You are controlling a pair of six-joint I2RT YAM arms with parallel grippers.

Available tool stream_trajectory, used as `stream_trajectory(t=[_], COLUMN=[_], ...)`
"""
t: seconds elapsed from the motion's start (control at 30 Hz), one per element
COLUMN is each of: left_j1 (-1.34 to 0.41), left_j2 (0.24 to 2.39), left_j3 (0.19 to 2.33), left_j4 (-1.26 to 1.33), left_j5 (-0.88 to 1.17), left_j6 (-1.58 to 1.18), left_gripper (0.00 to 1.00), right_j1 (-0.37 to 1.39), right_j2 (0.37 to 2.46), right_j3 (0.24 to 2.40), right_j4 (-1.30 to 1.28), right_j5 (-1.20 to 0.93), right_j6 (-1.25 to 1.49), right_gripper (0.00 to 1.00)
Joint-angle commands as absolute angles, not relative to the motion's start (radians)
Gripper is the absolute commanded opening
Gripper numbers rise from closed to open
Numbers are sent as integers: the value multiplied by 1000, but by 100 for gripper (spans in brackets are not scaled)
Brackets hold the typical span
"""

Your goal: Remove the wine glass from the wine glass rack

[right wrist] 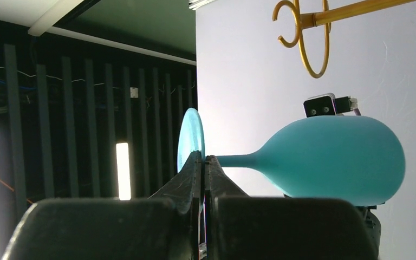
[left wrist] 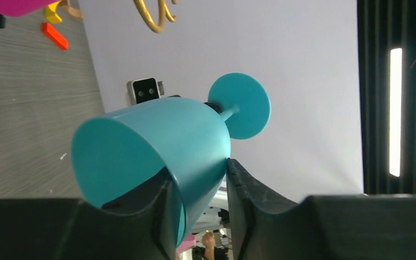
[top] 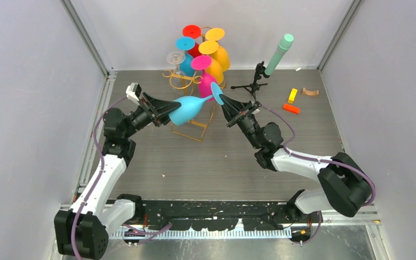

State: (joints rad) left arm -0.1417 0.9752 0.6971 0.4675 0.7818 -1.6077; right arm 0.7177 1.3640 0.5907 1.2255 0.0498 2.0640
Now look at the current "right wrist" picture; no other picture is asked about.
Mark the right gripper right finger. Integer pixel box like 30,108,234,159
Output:
205,155,379,259

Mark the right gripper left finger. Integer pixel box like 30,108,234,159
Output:
3,151,202,259

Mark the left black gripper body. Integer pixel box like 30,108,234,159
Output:
283,193,382,257

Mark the blue wine glass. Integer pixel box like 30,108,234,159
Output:
177,108,406,207

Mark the gold wire glass rack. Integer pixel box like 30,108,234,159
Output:
272,0,414,79

